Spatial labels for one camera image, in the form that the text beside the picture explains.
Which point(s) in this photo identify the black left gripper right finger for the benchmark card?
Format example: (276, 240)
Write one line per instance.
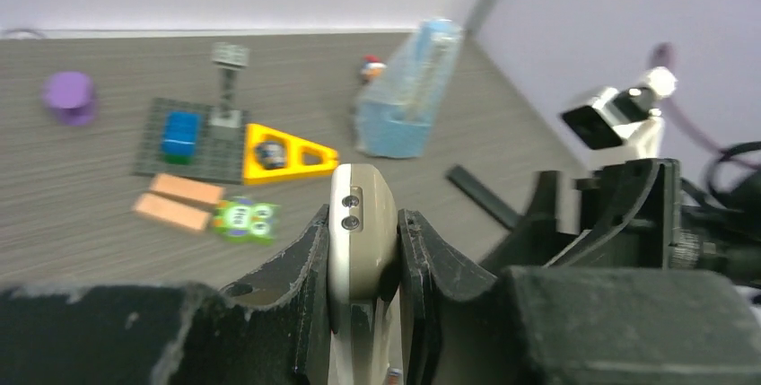
(566, 325)

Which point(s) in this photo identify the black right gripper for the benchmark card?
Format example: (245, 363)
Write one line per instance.
(630, 217)

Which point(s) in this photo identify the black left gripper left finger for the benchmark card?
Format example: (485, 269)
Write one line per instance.
(268, 327)

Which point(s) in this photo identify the white remote control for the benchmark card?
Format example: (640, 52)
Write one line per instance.
(363, 276)

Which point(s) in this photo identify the black remote control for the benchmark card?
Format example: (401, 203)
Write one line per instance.
(483, 196)

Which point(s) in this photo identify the green monster toy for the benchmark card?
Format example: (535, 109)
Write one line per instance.
(242, 220)

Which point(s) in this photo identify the tan wooden block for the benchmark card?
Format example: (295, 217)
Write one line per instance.
(193, 191)
(171, 212)

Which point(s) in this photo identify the yellow triangular toy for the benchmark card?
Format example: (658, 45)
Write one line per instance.
(273, 156)

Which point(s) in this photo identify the grey building brick plate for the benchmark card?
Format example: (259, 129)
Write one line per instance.
(218, 159)

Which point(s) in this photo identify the blue building brick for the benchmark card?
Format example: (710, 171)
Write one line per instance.
(180, 136)

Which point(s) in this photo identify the blue translucent metronome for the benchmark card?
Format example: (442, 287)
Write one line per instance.
(395, 111)

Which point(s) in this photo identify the purple cap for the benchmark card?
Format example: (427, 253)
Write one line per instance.
(70, 97)

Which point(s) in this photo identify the grey brick post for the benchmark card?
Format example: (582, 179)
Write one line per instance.
(230, 59)

